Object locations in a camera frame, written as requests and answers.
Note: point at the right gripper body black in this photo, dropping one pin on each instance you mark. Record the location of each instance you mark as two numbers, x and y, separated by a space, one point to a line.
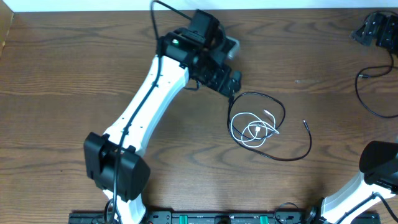
389 37

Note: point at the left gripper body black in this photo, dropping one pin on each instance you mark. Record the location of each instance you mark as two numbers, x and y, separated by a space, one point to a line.
228 82

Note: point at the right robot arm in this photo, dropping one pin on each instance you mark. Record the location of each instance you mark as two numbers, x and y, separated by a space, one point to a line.
376 180

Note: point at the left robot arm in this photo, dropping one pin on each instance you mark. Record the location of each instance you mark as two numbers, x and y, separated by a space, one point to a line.
114 159

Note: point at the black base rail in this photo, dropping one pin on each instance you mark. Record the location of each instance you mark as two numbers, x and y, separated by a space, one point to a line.
167 217

